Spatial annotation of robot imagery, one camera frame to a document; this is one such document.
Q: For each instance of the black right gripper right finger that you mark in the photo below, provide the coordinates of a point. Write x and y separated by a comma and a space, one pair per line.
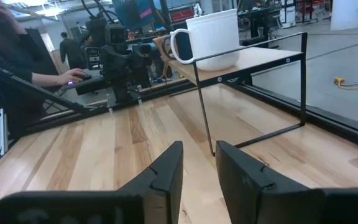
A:
241, 186

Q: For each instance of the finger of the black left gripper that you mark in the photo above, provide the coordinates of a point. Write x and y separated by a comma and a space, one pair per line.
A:
147, 51
137, 52

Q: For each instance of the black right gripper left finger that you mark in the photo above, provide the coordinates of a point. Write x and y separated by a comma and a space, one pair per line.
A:
163, 186

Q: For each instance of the large white mug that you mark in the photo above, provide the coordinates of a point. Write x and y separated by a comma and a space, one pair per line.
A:
213, 37

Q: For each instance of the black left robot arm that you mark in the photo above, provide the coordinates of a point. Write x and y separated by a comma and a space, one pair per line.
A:
123, 68

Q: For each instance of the black computer mouse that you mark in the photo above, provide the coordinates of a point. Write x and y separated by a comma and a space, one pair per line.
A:
85, 76

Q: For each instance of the computer monitor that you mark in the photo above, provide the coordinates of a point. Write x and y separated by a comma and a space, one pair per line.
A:
129, 12

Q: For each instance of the person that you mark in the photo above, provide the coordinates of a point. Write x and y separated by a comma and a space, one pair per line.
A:
8, 56
71, 51

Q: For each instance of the silver aluminium profile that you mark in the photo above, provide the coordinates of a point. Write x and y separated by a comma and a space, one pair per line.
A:
1, 133

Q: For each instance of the white pillar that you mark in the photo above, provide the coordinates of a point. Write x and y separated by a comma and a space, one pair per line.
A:
348, 14

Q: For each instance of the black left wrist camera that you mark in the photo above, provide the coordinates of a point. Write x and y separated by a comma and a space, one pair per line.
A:
116, 35

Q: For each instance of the wooden shelf with black frame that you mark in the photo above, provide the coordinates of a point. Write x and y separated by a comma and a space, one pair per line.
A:
259, 59

